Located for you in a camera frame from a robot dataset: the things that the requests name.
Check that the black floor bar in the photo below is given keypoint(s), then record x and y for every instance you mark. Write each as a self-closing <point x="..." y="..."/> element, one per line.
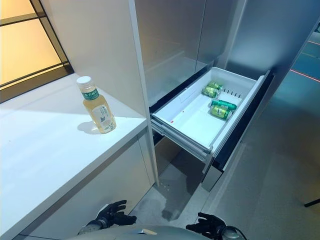
<point x="312" y="203"/>

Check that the orange window black frame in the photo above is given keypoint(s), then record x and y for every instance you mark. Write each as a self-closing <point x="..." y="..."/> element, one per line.
<point x="25" y="45"/>

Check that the yellow tea bottle white cap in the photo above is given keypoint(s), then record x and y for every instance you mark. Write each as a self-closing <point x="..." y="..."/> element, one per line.
<point x="98" y="110"/>

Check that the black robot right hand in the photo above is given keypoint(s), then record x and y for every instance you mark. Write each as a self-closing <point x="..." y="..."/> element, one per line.
<point x="210" y="223"/>

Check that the white fridge drawer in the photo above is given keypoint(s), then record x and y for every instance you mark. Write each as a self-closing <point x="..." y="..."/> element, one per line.
<point x="190" y="117"/>

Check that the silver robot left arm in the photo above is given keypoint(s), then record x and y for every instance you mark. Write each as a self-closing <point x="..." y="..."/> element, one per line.
<point x="91" y="225"/>

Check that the stainless steel fridge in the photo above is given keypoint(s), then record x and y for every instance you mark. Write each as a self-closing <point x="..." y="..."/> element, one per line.
<point x="170" y="45"/>

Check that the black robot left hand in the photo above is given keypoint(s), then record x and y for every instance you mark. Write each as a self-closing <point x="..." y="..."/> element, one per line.
<point x="112" y="217"/>

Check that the tall white cabinet panel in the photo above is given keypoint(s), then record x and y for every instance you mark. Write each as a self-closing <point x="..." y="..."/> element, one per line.
<point x="100" y="45"/>

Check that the grey side cabinet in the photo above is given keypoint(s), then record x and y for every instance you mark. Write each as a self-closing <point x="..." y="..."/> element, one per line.
<point x="270" y="32"/>

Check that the grey robot torso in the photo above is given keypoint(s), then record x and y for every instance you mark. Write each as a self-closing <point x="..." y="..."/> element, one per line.
<point x="150" y="233"/>

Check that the steel lower fridge drawer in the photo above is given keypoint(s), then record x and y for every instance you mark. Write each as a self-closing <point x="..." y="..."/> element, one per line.
<point x="212" y="178"/>

